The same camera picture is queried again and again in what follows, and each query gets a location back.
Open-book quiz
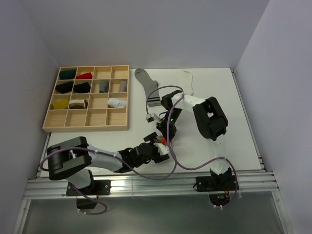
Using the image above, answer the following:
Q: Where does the wooden compartment tray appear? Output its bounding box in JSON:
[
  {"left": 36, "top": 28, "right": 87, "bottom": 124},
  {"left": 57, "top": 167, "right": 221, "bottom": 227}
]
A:
[{"left": 42, "top": 65, "right": 130, "bottom": 133}]

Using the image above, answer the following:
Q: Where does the black rolled sock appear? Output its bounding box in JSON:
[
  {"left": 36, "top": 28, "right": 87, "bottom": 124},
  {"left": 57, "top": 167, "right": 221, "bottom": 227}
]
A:
[
  {"left": 73, "top": 82, "right": 91, "bottom": 94},
  {"left": 55, "top": 81, "right": 74, "bottom": 94}
]

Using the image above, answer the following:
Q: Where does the dark green rolled sock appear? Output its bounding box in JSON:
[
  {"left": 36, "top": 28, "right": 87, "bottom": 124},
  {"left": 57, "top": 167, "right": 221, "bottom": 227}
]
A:
[{"left": 59, "top": 69, "right": 76, "bottom": 80}]

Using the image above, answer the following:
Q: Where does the black rolled sock left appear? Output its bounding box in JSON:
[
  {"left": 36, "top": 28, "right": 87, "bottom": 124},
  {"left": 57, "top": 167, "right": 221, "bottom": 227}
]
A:
[{"left": 55, "top": 81, "right": 74, "bottom": 94}]

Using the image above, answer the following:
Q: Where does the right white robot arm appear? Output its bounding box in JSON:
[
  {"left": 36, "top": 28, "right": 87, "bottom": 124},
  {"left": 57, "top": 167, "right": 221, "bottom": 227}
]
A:
[{"left": 156, "top": 90, "right": 228, "bottom": 158}]

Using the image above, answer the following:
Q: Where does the black rolled sock right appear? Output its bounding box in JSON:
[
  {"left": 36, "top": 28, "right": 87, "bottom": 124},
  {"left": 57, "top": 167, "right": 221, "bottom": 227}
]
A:
[{"left": 73, "top": 82, "right": 91, "bottom": 94}]

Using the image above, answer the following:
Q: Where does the yellow rolled sock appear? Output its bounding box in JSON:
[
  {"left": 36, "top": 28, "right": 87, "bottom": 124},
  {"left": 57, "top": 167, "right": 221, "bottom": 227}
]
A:
[{"left": 53, "top": 99, "right": 69, "bottom": 110}]

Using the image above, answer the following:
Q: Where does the aluminium mounting rail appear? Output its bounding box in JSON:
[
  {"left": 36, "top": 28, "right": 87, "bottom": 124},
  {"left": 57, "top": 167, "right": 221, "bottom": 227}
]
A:
[{"left": 23, "top": 172, "right": 279, "bottom": 200}]

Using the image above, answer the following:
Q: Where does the plain white sock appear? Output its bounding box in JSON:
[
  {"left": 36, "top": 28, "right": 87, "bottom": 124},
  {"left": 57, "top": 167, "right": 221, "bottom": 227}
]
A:
[{"left": 178, "top": 69, "right": 194, "bottom": 96}]

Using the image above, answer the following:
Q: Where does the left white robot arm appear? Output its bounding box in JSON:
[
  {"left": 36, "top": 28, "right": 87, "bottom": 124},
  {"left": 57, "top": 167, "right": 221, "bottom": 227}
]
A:
[{"left": 46, "top": 133, "right": 170, "bottom": 195}]

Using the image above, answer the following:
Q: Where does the red rolled sock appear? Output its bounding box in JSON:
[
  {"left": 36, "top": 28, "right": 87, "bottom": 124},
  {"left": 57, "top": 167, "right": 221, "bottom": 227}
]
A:
[{"left": 76, "top": 72, "right": 93, "bottom": 79}]

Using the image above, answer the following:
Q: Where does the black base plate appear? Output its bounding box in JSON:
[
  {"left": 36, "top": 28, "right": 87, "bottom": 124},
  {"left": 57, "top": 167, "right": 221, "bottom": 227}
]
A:
[
  {"left": 193, "top": 176, "right": 239, "bottom": 192},
  {"left": 66, "top": 180, "right": 111, "bottom": 196}
]

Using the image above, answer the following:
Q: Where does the white brown rolled sock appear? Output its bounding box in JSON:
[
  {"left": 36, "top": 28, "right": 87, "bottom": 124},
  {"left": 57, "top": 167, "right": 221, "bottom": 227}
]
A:
[{"left": 69, "top": 99, "right": 88, "bottom": 109}]

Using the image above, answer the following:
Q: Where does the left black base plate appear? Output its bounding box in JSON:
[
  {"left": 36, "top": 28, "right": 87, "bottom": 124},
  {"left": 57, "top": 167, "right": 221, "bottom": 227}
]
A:
[{"left": 66, "top": 180, "right": 111, "bottom": 196}]

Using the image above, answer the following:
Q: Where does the grey striped sock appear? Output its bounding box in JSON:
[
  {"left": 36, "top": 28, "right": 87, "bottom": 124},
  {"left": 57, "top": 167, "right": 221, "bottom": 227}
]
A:
[{"left": 135, "top": 68, "right": 161, "bottom": 107}]

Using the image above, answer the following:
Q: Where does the white striped sock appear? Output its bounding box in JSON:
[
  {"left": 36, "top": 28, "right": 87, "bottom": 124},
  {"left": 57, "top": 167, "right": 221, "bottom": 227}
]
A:
[{"left": 107, "top": 97, "right": 127, "bottom": 108}]

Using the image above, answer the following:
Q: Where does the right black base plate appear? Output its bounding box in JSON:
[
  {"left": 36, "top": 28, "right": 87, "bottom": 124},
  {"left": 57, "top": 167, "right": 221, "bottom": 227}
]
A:
[{"left": 193, "top": 176, "right": 239, "bottom": 192}]

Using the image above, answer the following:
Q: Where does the light grey rolled sock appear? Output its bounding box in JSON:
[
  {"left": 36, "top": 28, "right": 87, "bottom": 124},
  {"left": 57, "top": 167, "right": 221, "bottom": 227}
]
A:
[{"left": 119, "top": 80, "right": 127, "bottom": 93}]

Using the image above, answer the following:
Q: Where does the beige red reindeer sock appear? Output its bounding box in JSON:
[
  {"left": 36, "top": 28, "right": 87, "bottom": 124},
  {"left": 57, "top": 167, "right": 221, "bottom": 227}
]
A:
[{"left": 157, "top": 136, "right": 167, "bottom": 145}]

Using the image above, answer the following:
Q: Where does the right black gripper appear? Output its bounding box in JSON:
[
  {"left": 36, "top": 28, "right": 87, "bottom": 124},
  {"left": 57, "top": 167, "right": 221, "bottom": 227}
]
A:
[{"left": 156, "top": 108, "right": 182, "bottom": 143}]

